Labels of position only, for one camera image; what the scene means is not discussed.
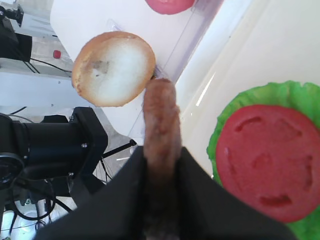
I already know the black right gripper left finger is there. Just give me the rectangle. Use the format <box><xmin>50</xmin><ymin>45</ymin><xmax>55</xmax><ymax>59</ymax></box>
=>
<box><xmin>35</xmin><ymin>146</ymin><xmax>146</xmax><ymax>240</ymax></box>

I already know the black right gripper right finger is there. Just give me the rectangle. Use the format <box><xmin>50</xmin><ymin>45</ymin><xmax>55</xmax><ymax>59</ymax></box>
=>
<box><xmin>178</xmin><ymin>147</ymin><xmax>297</xmax><ymax>240</ymax></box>

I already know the brown meat patty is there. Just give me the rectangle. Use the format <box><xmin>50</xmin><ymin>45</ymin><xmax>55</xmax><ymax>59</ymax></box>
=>
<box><xmin>143</xmin><ymin>78</ymin><xmax>182</xmax><ymax>240</ymax></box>

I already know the tomato slice on tray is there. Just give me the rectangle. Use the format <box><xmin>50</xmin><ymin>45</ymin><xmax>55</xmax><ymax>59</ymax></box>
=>
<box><xmin>215</xmin><ymin>105</ymin><xmax>320</xmax><ymax>223</ymax></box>

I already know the lettuce leaf on tray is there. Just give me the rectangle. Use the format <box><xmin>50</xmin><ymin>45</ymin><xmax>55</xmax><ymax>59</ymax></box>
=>
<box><xmin>206</xmin><ymin>81</ymin><xmax>320</xmax><ymax>240</ymax></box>

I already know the tomato slice in holder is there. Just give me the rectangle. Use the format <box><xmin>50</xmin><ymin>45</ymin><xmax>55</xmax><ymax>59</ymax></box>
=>
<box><xmin>145</xmin><ymin>0</ymin><xmax>195</xmax><ymax>15</ymax></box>

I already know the front bun half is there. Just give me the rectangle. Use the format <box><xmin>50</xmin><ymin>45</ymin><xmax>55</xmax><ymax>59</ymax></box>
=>
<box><xmin>72</xmin><ymin>31</ymin><xmax>156</xmax><ymax>107</ymax></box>

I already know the red emergency stop button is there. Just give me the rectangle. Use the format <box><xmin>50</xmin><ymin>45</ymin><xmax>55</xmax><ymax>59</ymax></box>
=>
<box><xmin>52</xmin><ymin>50</ymin><xmax>62</xmax><ymax>59</ymax></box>

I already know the clear bun holder rail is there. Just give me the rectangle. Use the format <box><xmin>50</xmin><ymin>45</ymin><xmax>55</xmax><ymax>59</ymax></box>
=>
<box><xmin>103</xmin><ymin>0</ymin><xmax>223</xmax><ymax>141</ymax></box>

